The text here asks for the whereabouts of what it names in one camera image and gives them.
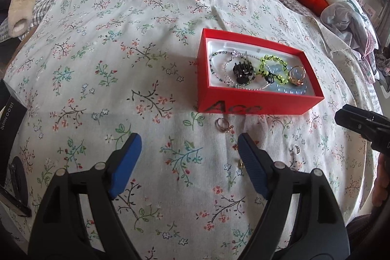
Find dark beaded bracelet gold charm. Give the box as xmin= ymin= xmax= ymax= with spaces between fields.
xmin=209 ymin=51 xmax=236 ymax=85

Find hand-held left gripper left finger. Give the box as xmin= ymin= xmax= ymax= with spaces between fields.
xmin=27 ymin=133 xmax=143 ymax=260

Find neon green beaded bracelet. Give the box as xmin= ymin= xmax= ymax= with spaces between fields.
xmin=258 ymin=55 xmax=289 ymax=85

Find rose gold ring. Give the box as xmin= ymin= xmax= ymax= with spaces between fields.
xmin=215 ymin=118 xmax=235 ymax=133

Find black hair claw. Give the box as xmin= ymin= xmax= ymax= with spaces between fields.
xmin=231 ymin=61 xmax=255 ymax=86

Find large gold ring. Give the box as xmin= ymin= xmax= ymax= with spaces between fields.
xmin=288 ymin=66 xmax=307 ymax=87

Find person's right hand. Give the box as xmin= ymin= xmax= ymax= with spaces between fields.
xmin=372 ymin=153 xmax=390 ymax=209

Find floral bedsheet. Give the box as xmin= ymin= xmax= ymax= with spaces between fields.
xmin=3 ymin=0 xmax=384 ymax=260

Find clear beaded bracelet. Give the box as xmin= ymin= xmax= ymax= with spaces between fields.
xmin=223 ymin=50 xmax=275 ymax=91

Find light blue beaded bracelet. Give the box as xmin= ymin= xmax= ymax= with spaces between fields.
xmin=268 ymin=63 xmax=306 ymax=95

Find red cardboard box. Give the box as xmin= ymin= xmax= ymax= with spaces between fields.
xmin=196 ymin=28 xmax=325 ymax=115

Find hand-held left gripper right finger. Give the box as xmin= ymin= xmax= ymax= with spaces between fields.
xmin=237 ymin=132 xmax=350 ymax=260

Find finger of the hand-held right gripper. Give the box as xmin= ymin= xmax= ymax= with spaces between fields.
xmin=341 ymin=104 xmax=390 ymax=128
xmin=334 ymin=112 xmax=390 ymax=154

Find black phone box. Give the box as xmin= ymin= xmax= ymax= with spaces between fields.
xmin=0 ymin=80 xmax=27 ymax=158

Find grey crumpled clothes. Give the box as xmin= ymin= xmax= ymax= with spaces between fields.
xmin=320 ymin=0 xmax=381 ymax=84

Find black round case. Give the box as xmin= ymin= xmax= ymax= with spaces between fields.
xmin=8 ymin=156 xmax=30 ymax=209

